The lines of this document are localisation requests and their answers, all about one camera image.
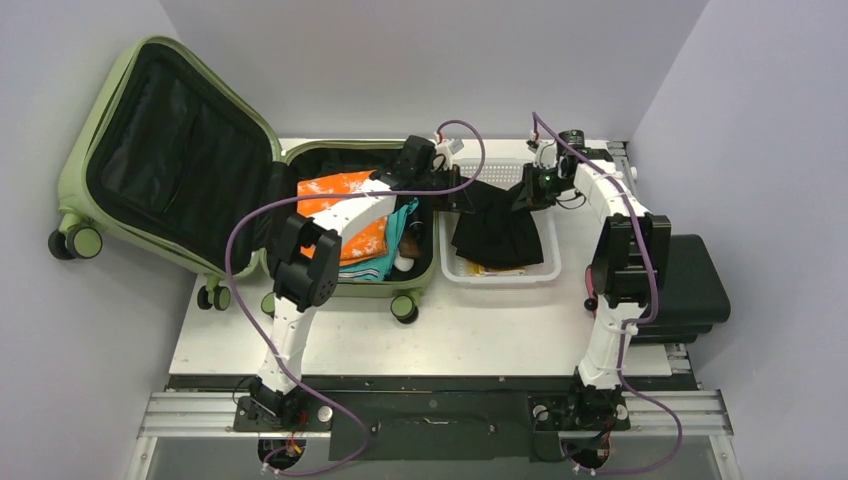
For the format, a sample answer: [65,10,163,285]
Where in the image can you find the white perforated plastic basket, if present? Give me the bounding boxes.
[438,157,561,287]

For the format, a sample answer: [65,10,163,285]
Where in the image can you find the black and pink storage organizer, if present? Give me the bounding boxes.
[632,234,731,345]

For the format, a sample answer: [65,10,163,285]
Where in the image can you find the white brown cosmetic palette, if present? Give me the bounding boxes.
[393,228,423,272]

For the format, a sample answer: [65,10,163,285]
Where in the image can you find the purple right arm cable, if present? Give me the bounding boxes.
[531,111,684,477]

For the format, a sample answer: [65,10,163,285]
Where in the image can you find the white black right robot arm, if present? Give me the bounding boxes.
[517,130,670,427]

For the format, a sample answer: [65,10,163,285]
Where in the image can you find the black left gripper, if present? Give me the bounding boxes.
[414,165,473,215]

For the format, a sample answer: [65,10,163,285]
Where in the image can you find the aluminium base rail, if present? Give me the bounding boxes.
[138,390,733,439]

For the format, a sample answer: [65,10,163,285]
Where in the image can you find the black garment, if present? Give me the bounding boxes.
[451,181,544,268]

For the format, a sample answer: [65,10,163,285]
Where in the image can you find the green hard-shell suitcase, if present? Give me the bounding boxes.
[47,36,403,311]

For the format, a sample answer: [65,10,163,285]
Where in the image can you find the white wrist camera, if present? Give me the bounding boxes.
[435,138,464,165]
[526,139,558,170]

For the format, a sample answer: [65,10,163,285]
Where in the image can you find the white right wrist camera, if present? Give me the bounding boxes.
[526,139,558,170]

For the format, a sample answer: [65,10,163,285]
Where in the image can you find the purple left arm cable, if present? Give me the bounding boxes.
[223,119,487,477]

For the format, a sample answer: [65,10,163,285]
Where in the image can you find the yellow hello towel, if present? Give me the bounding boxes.
[467,262,526,277]

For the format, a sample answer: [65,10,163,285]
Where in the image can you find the teal garment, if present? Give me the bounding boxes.
[339,198,419,281]

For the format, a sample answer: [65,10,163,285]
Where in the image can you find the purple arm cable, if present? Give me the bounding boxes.
[531,111,684,477]
[223,119,487,477]

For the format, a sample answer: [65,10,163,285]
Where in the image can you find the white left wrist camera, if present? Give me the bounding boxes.
[435,138,464,165]

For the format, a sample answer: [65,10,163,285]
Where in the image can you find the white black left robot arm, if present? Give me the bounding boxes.
[249,133,465,430]

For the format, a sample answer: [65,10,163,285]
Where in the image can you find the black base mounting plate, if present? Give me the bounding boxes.
[142,374,695,470]

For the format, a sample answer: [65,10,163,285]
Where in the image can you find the orange item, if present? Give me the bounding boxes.
[296,170,394,267]

